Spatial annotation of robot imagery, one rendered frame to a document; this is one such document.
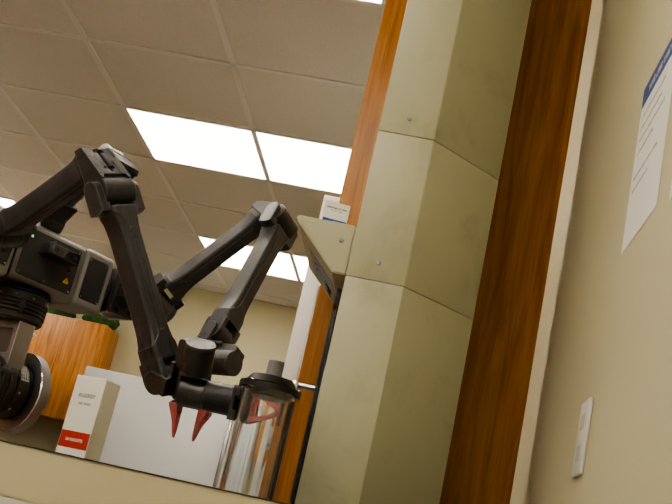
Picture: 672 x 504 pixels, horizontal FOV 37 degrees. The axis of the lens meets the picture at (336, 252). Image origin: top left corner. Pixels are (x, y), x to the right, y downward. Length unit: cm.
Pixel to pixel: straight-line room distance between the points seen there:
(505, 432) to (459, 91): 72
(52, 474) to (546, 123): 180
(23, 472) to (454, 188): 134
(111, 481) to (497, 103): 150
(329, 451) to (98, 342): 575
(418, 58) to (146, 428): 516
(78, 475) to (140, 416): 616
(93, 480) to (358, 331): 111
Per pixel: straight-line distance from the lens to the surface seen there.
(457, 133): 202
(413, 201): 192
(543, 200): 234
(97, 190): 199
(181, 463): 685
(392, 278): 187
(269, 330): 761
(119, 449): 695
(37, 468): 80
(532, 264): 229
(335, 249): 189
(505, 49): 219
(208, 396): 189
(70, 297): 263
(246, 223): 261
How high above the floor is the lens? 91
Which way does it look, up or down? 17 degrees up
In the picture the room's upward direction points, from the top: 13 degrees clockwise
